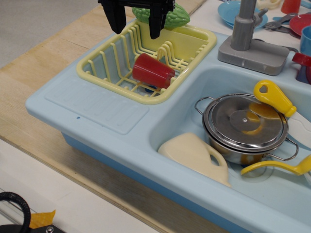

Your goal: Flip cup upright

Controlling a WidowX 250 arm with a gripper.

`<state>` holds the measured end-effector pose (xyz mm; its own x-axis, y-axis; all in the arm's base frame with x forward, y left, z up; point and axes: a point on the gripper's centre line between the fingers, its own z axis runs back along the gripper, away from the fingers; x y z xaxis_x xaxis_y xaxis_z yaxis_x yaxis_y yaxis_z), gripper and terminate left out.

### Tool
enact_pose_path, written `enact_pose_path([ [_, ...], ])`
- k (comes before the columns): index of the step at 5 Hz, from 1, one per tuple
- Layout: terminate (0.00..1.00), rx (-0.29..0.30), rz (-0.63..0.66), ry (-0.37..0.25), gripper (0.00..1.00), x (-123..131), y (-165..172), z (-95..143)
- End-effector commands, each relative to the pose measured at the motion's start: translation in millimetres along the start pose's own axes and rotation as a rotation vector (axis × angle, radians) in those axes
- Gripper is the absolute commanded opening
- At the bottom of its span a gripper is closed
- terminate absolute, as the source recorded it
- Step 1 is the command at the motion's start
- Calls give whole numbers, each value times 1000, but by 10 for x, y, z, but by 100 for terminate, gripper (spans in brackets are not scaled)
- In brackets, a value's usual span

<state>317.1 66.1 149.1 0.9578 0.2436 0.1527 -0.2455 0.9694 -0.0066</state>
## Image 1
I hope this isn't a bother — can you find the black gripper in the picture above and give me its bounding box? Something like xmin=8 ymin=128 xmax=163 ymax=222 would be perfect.
xmin=98 ymin=0 xmax=175 ymax=39

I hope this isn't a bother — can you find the red plastic cup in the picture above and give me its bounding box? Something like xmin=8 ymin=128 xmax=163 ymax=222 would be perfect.
xmin=132 ymin=53 xmax=175 ymax=88

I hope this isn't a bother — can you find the orange plastic cup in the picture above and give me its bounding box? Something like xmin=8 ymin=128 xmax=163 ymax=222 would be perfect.
xmin=281 ymin=0 xmax=301 ymax=14

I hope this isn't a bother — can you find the blue plastic cup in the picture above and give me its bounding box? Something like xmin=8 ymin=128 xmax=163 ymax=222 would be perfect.
xmin=300 ymin=26 xmax=311 ymax=56

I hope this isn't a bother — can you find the green toy bitter gourd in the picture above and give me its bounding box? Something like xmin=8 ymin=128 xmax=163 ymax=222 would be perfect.
xmin=132 ymin=3 xmax=190 ymax=29

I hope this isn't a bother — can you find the yellow dish rack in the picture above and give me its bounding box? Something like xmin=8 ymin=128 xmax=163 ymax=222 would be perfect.
xmin=76 ymin=20 xmax=217 ymax=104

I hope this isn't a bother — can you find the blue plastic plate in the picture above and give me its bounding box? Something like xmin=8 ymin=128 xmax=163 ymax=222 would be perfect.
xmin=218 ymin=0 xmax=268 ymax=29

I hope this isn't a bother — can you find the grey toy faucet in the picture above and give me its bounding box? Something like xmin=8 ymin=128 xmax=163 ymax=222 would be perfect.
xmin=218 ymin=0 xmax=290 ymax=76

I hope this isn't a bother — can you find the wooden board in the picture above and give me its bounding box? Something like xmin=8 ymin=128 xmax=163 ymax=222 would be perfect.
xmin=0 ymin=0 xmax=223 ymax=233

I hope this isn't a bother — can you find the cream toy item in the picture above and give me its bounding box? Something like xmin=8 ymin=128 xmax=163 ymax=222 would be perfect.
xmin=256 ymin=0 xmax=281 ymax=10

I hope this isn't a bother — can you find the grey plastic fork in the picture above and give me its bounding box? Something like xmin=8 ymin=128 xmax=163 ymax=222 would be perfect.
xmin=264 ymin=13 xmax=298 ymax=30

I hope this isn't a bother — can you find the cream plastic jug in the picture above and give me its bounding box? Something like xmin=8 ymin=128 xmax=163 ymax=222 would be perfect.
xmin=158 ymin=133 xmax=231 ymax=187

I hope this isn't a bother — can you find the steel pot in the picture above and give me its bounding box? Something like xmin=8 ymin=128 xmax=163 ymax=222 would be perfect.
xmin=194 ymin=97 xmax=299 ymax=165

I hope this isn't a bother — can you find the red plastic plate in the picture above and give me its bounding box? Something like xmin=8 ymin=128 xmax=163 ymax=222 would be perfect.
xmin=289 ymin=13 xmax=311 ymax=36

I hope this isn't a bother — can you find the light blue toy sink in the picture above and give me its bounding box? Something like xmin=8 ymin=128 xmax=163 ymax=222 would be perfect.
xmin=26 ymin=20 xmax=311 ymax=233

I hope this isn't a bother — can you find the yellow plastic ladle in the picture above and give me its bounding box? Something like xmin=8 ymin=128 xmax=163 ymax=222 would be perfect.
xmin=241 ymin=155 xmax=311 ymax=176

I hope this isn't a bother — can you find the yellow tape piece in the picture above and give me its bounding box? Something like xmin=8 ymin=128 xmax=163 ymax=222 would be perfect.
xmin=29 ymin=210 xmax=56 ymax=229

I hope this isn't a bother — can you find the black device base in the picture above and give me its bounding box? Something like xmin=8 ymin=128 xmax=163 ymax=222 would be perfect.
xmin=0 ymin=224 xmax=65 ymax=233

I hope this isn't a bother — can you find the yellow handled toy knife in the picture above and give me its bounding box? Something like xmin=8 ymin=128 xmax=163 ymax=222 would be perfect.
xmin=253 ymin=80 xmax=311 ymax=148

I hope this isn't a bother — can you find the black braided cable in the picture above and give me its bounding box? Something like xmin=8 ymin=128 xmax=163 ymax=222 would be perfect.
xmin=0 ymin=191 xmax=32 ymax=233

